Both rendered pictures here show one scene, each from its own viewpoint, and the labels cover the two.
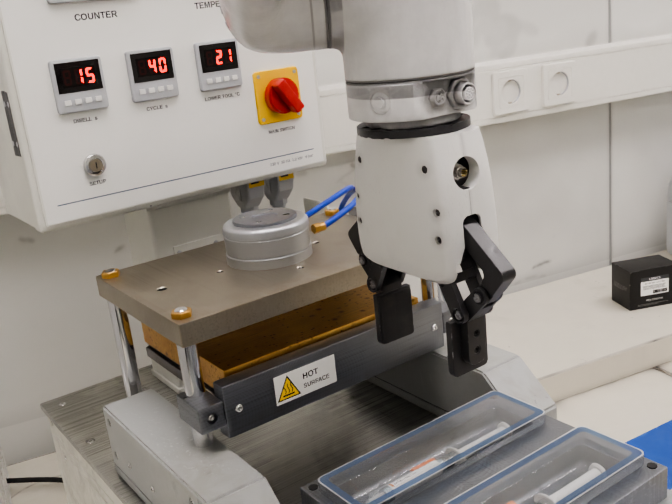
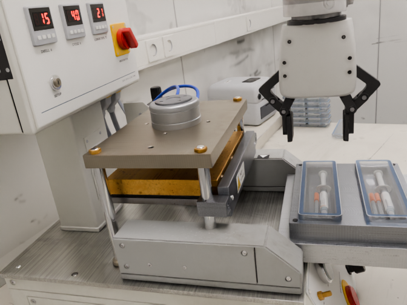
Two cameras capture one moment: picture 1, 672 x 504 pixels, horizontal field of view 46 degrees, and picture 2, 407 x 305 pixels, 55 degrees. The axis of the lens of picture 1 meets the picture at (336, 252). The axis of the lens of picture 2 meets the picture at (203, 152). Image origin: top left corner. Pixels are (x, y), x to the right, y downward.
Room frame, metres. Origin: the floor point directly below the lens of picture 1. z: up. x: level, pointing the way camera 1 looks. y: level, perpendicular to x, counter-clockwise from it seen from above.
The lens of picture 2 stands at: (0.21, 0.40, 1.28)
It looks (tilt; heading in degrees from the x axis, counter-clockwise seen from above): 21 degrees down; 322
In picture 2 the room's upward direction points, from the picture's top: 7 degrees counter-clockwise
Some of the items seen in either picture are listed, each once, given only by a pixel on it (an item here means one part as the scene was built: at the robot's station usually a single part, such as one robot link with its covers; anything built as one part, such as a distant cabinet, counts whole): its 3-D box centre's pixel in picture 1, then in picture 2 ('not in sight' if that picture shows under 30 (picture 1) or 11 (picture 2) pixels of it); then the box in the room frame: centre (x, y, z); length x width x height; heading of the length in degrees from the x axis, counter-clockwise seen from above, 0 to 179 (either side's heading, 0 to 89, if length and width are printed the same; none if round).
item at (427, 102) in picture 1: (413, 98); (317, 5); (0.53, -0.06, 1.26); 0.09 x 0.08 x 0.03; 33
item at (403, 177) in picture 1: (418, 190); (316, 54); (0.53, -0.06, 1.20); 0.10 x 0.08 x 0.11; 33
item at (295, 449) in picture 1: (275, 419); (173, 221); (0.73, 0.08, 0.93); 0.46 x 0.35 x 0.01; 34
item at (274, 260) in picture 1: (274, 270); (165, 134); (0.74, 0.06, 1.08); 0.31 x 0.24 x 0.13; 124
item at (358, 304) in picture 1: (283, 298); (182, 146); (0.71, 0.05, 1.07); 0.22 x 0.17 x 0.10; 124
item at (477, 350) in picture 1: (478, 329); (355, 115); (0.49, -0.09, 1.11); 0.03 x 0.03 x 0.07; 33
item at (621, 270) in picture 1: (644, 281); not in sight; (1.25, -0.51, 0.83); 0.09 x 0.06 x 0.07; 99
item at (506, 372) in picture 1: (446, 372); (246, 169); (0.72, -0.10, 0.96); 0.26 x 0.05 x 0.07; 34
